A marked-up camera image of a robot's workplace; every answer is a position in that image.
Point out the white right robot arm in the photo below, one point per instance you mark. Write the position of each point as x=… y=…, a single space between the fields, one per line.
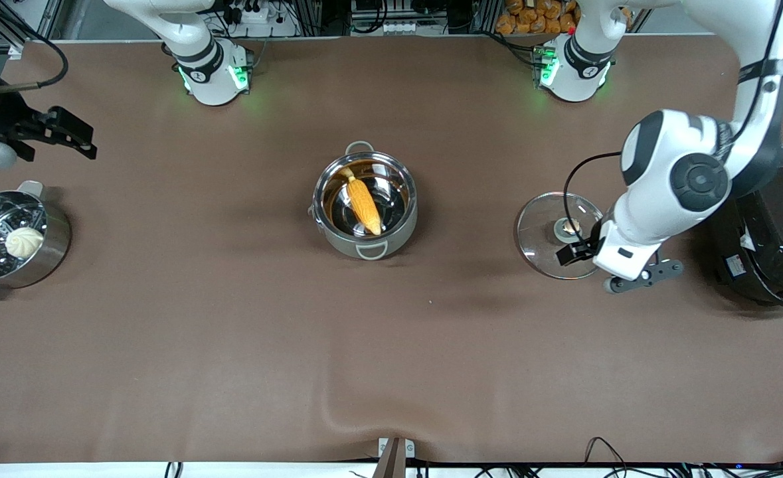
x=208 y=66

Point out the yellow corn cob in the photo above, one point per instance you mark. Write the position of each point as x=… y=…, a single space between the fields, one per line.
x=363 y=202

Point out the aluminium frame profile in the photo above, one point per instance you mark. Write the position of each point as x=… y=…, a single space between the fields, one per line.
x=6 y=30

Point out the black rice cooker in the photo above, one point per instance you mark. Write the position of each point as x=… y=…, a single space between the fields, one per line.
x=776 y=245

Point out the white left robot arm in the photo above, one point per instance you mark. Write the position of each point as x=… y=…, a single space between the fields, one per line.
x=683 y=172

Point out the large table mat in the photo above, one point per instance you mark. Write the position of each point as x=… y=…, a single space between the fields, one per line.
x=431 y=365

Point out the white power strip with plugs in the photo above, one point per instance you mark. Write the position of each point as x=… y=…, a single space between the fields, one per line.
x=253 y=14

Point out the metal edge bracket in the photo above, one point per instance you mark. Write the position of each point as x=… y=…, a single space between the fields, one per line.
x=395 y=455

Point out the steel steamer pot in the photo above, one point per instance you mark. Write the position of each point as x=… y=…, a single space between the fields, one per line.
x=52 y=249

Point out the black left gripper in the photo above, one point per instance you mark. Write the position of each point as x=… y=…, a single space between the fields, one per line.
x=582 y=251

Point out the orange snack packs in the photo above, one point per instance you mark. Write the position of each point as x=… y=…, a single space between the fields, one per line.
x=530 y=18

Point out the steel cooking pot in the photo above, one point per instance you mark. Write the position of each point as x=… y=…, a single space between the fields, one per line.
x=394 y=199

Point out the small white power strip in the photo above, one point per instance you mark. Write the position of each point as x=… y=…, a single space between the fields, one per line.
x=398 y=28

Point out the glass pot lid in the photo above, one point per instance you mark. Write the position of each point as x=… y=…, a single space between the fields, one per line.
x=538 y=232

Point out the white steamed bun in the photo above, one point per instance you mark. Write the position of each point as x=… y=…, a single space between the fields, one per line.
x=24 y=243

